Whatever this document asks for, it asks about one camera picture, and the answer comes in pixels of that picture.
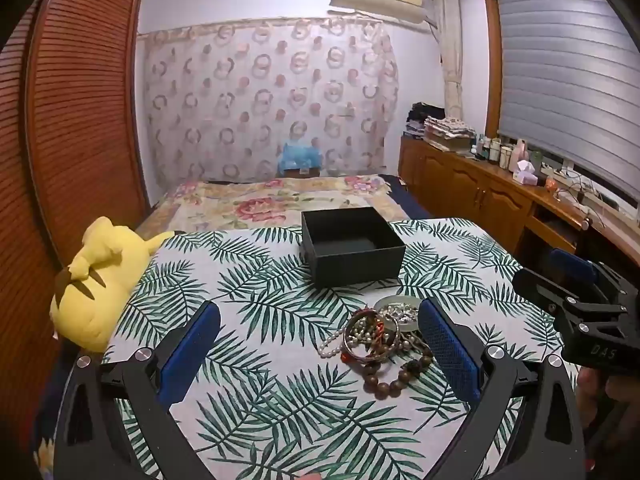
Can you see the stack of patterned folded cloths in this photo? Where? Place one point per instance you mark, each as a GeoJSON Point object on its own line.
{"type": "Point", "coordinates": [450, 132]}

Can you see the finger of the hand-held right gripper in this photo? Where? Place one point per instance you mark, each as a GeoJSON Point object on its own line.
{"type": "Point", "coordinates": [572, 265]}
{"type": "Point", "coordinates": [540, 285]}

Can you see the tissue box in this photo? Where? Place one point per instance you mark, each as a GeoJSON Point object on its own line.
{"type": "Point", "coordinates": [525, 174]}

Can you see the wooden cabinet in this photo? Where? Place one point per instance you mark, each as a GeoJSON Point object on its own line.
{"type": "Point", "coordinates": [470, 190]}

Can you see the wooden window frame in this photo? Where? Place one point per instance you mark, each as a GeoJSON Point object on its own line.
{"type": "Point", "coordinates": [492, 60]}

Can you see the cream side curtain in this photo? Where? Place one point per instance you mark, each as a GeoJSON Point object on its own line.
{"type": "Point", "coordinates": [452, 50]}

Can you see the circle-patterned curtain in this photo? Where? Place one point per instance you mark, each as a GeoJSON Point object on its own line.
{"type": "Point", "coordinates": [260, 100]}

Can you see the navy blue bed sheet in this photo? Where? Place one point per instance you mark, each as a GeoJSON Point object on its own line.
{"type": "Point", "coordinates": [402, 195]}

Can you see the grey window blind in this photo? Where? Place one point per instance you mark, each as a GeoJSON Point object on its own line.
{"type": "Point", "coordinates": [570, 75]}

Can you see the yellow plush toy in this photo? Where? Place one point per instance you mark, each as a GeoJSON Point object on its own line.
{"type": "Point", "coordinates": [95, 290]}

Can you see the pink bottle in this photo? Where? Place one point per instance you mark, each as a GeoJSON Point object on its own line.
{"type": "Point", "coordinates": [521, 152]}

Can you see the stack of dark folded clothes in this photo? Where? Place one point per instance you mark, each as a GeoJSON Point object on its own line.
{"type": "Point", "coordinates": [422, 117]}

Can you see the white power strip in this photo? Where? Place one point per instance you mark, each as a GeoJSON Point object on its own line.
{"type": "Point", "coordinates": [575, 185]}

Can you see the small brown box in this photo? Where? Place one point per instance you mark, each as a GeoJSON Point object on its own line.
{"type": "Point", "coordinates": [302, 172]}

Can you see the round silver tin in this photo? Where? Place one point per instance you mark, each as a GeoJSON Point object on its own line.
{"type": "Point", "coordinates": [395, 301]}

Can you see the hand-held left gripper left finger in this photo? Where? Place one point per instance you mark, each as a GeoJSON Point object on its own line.
{"type": "Point", "coordinates": [192, 355]}

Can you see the group of small bottles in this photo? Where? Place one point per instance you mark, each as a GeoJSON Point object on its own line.
{"type": "Point", "coordinates": [492, 150]}

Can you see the leaf-print tablecloth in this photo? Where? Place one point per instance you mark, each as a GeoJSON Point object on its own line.
{"type": "Point", "coordinates": [280, 410]}

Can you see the floral blanket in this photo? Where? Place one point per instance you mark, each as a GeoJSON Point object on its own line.
{"type": "Point", "coordinates": [250, 205]}

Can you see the wooden louvered wardrobe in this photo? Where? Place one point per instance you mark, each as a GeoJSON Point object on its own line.
{"type": "Point", "coordinates": [80, 110]}

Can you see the metal bangle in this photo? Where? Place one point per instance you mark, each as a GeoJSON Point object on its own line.
{"type": "Point", "coordinates": [351, 349]}

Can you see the black square box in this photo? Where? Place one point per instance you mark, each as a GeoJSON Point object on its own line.
{"type": "Point", "coordinates": [357, 265]}

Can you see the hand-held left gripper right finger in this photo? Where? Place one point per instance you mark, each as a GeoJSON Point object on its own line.
{"type": "Point", "coordinates": [450, 350]}

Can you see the person's right hand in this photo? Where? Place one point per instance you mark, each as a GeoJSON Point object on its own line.
{"type": "Point", "coordinates": [617, 400]}

